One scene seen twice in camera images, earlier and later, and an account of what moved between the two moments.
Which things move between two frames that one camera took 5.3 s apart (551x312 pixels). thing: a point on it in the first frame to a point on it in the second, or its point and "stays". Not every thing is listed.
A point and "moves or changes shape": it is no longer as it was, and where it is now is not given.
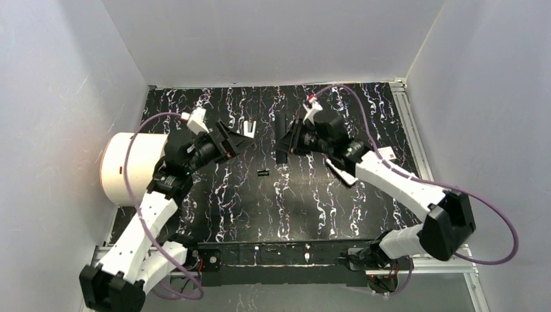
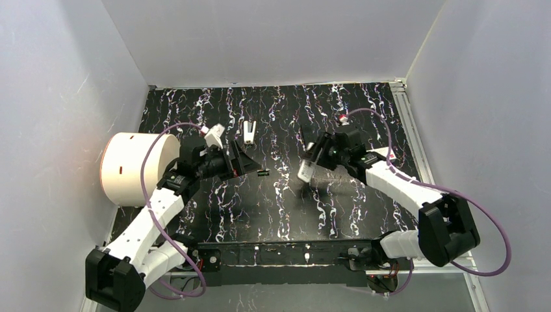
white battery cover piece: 249,128 stays
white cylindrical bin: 145,151 stays
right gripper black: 295,140 to 321,151
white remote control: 348,179 moves or changes shape
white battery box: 387,153 stays
